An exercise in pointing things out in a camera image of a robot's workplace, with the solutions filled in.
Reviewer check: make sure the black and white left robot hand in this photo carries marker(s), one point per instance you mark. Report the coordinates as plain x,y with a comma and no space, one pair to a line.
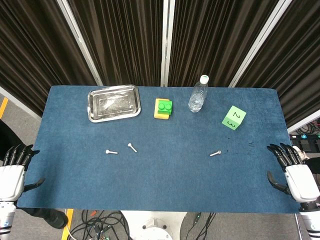
11,177

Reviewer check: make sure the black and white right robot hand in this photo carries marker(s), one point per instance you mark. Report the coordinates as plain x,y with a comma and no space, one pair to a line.
302,182

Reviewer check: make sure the silver bolt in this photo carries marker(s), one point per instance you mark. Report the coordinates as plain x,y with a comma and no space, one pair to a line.
215,153
132,147
111,152

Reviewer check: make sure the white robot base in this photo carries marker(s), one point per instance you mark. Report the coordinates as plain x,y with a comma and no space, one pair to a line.
152,225

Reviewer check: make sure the white sneaker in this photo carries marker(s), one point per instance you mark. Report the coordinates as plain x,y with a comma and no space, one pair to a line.
301,153

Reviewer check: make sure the black power strip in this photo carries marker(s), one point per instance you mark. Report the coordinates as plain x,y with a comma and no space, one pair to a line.
305,137

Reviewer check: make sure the black shoe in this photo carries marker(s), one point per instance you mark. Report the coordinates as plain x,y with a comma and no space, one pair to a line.
52,217

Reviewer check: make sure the yellow floor tape strip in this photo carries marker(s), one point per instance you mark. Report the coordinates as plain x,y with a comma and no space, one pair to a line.
3,107
67,225

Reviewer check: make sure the green numbered cube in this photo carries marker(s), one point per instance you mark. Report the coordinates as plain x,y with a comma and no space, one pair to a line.
233,117

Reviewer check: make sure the dark pleated curtain panel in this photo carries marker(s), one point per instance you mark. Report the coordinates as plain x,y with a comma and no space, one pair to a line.
215,40
295,65
32,55
120,42

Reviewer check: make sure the rectangular stainless steel tray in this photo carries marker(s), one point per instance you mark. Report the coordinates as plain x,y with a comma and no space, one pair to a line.
113,103

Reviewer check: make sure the clear plastic water bottle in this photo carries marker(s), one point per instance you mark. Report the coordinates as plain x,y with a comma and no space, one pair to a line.
197,97

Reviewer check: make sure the blue fabric table mat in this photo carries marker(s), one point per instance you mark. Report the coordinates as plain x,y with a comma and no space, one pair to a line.
160,175

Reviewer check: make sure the green toy building block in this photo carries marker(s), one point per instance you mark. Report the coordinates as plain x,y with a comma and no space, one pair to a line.
165,107

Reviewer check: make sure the yellow toy building block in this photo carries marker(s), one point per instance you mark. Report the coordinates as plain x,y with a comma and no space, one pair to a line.
157,112

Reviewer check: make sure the white partition base rail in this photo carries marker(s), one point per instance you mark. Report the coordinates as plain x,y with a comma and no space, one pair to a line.
20,103
303,123

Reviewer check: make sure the white partition frame post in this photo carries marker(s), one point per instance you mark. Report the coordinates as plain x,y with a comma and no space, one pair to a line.
167,42
80,45
260,42

